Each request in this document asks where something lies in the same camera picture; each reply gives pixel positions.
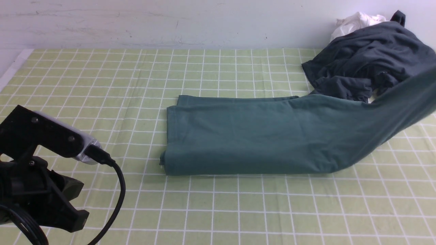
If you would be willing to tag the white crumpled garment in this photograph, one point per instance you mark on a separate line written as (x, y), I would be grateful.
(354, 22)

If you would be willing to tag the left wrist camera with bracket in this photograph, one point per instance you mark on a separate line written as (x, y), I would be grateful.
(23, 130)

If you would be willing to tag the green checkered tablecloth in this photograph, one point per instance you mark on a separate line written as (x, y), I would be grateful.
(120, 95)

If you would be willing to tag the dark grey crumpled garment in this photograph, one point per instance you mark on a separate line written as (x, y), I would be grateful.
(374, 58)

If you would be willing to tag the green long-sleeve top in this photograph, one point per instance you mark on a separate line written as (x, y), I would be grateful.
(313, 134)

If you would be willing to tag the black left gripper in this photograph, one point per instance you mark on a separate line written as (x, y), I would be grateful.
(43, 194)

